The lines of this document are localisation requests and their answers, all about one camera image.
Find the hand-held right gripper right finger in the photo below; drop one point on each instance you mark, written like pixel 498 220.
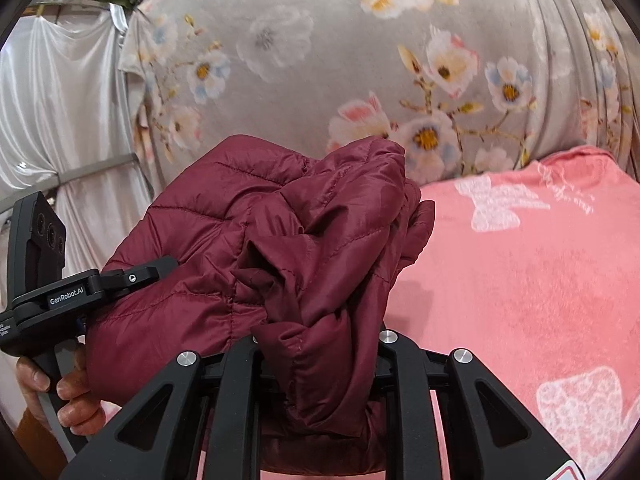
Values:
pixel 405 385

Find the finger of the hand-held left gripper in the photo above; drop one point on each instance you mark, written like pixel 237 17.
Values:
pixel 135 275

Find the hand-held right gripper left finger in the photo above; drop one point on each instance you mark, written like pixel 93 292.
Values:
pixel 240 385

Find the maroon puffer jacket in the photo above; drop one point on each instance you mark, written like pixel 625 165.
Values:
pixel 225 220

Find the person's left hand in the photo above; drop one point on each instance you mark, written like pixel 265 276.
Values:
pixel 75 410

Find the grey curtain tieback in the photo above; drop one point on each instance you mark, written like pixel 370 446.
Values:
pixel 100 167

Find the pink printed blanket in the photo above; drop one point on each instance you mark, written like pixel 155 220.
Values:
pixel 500 285

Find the white satin curtain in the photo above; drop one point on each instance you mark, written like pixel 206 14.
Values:
pixel 60 110

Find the grey floral blanket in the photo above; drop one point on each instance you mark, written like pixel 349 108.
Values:
pixel 325 60

